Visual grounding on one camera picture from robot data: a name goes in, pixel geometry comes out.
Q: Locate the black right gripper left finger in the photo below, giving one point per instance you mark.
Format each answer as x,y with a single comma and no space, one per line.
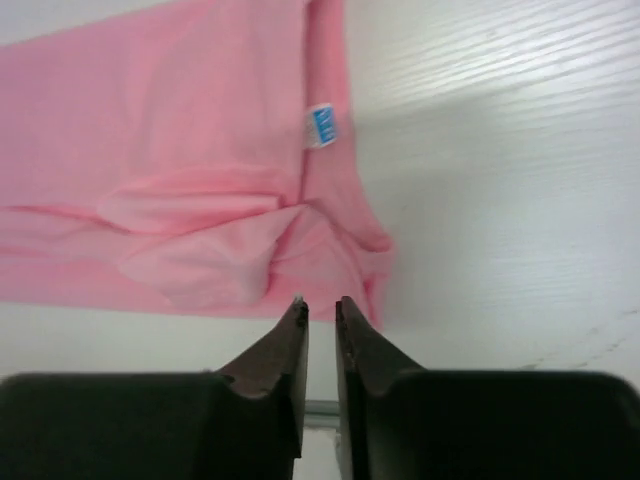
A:
242,421

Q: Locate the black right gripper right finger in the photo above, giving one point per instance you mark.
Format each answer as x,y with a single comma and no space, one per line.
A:
400,420

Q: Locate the pink t shirt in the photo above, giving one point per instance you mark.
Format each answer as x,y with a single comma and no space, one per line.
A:
194,157

